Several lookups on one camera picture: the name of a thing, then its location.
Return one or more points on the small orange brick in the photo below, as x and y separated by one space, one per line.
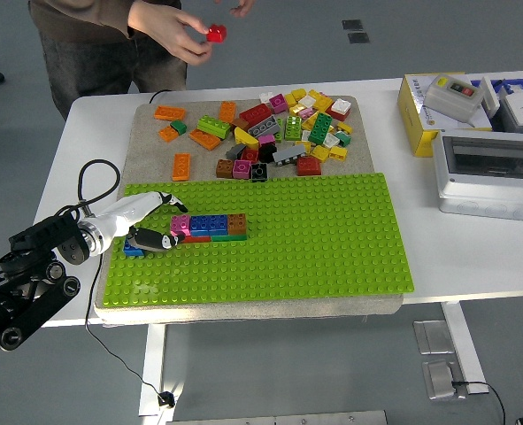
167 134

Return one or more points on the red sloped brick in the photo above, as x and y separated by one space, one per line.
217 34

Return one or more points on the green flat brick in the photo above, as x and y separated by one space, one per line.
230 237

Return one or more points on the small red brick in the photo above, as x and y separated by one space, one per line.
250 156

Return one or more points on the grey narrow long brick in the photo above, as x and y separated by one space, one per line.
289 155

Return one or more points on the red long brick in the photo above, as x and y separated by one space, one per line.
256 113

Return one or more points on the small green brick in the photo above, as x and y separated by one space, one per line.
343 138
180 128

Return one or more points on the grey push-button switch box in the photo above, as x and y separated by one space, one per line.
447 104

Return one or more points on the lime green narrow brick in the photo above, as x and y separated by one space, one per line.
280 135

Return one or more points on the small pink brick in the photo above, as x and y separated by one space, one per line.
306 113

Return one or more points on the grey-brown mat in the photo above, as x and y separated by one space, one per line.
155 155

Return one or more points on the white enclosure with clear lid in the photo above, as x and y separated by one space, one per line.
478 195

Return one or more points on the person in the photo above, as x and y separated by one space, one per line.
88 57

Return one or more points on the green studded baseplate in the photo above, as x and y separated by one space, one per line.
309 243

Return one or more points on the blue long brick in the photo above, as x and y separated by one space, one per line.
208 225

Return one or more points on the dark floor socket cover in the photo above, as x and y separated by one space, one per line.
358 38
351 25

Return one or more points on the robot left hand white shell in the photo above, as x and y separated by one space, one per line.
124 214

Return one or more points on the white table leg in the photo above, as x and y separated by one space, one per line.
152 367
460 336

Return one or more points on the small brown brick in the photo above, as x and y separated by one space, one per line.
240 123

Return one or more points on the grey sloped brick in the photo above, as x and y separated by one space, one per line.
235 152

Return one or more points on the person's right hand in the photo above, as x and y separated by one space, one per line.
168 26

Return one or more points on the red base brick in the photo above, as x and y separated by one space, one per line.
199 239

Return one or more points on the black square brick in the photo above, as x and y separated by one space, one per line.
259 172

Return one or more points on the lime green long brick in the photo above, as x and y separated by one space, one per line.
213 125

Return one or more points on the brown square brick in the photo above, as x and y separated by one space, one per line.
225 169
236 223

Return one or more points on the pink square brick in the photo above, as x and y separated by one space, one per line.
241 169
180 225
266 140

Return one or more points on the small white brick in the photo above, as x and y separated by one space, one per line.
265 95

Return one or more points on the red square brick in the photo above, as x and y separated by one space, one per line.
309 166

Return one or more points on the person's left hand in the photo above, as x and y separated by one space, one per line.
244 6

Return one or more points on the long metal floor plate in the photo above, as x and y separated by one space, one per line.
279 418

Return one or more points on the yellow cardboard box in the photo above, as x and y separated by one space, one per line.
413 115

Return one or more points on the white plastic part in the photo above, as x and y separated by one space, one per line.
491 102

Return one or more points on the magenta square brick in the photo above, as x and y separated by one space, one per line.
278 103

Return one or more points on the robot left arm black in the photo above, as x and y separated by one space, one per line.
35 234

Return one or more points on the dark green long brick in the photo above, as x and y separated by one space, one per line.
320 128

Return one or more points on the orange long brick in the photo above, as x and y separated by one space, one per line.
204 139
181 167
228 111
169 113

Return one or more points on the blue square brick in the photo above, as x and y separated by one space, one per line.
130 249

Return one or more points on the red brick with white top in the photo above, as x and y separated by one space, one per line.
340 106

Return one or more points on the yellow curved brick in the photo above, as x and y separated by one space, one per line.
245 137

